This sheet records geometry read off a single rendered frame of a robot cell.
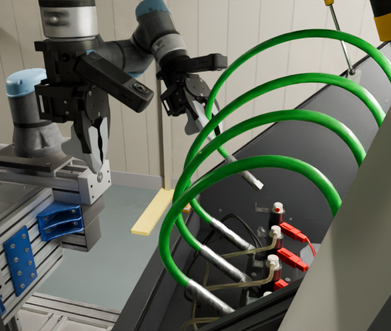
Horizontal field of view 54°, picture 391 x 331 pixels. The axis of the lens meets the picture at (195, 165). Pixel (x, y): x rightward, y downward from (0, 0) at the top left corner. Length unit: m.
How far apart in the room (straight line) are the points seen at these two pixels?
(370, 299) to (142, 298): 0.59
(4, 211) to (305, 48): 2.02
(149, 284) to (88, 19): 0.50
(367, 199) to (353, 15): 2.35
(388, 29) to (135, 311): 0.61
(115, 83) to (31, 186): 0.73
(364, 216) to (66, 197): 1.03
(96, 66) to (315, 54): 2.13
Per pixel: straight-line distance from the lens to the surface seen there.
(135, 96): 0.56
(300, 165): 0.43
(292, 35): 0.69
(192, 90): 0.81
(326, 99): 0.98
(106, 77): 0.57
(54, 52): 0.60
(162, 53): 0.86
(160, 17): 0.90
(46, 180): 1.22
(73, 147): 0.63
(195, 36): 2.68
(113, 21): 2.88
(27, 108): 1.18
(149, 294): 0.78
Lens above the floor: 1.48
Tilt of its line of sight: 25 degrees down
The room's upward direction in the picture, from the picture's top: straight up
